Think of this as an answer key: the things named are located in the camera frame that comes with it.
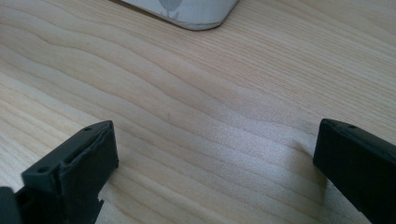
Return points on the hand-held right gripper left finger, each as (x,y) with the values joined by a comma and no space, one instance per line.
(77,168)

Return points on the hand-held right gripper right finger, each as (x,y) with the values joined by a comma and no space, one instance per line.
(358,168)

